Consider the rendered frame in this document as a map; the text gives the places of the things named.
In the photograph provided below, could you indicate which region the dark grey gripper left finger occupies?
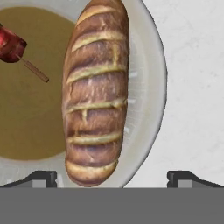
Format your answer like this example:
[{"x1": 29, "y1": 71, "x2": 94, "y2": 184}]
[{"x1": 0, "y1": 170, "x2": 58, "y2": 189}]

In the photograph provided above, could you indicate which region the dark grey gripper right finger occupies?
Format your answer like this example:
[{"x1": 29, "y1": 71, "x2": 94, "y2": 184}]
[{"x1": 166, "y1": 170, "x2": 224, "y2": 189}]

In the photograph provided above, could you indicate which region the brown baguette bread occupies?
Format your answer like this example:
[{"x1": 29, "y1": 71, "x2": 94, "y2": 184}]
[{"x1": 61, "y1": 0, "x2": 130, "y2": 187}]

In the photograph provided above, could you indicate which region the red kebab skewer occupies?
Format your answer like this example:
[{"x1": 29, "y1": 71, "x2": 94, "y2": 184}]
[{"x1": 0, "y1": 24, "x2": 50, "y2": 84}]

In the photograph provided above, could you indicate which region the white plate with tan centre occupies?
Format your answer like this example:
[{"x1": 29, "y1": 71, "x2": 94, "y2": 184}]
[{"x1": 0, "y1": 0, "x2": 168, "y2": 189}]

